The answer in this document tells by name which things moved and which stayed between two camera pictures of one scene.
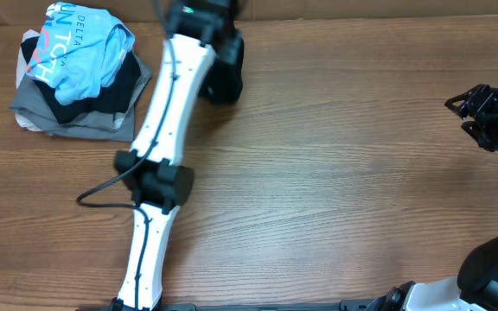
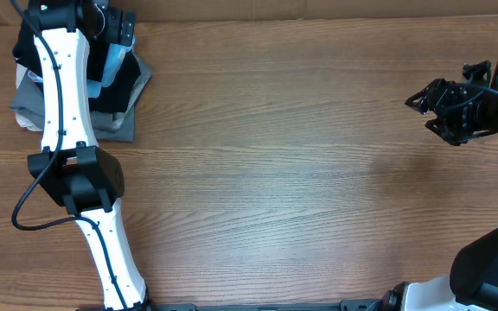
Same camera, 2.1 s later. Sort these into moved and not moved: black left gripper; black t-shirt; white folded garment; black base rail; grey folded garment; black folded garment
Moved: black left gripper; black t-shirt
Not moved: white folded garment; black folded garment; grey folded garment; black base rail
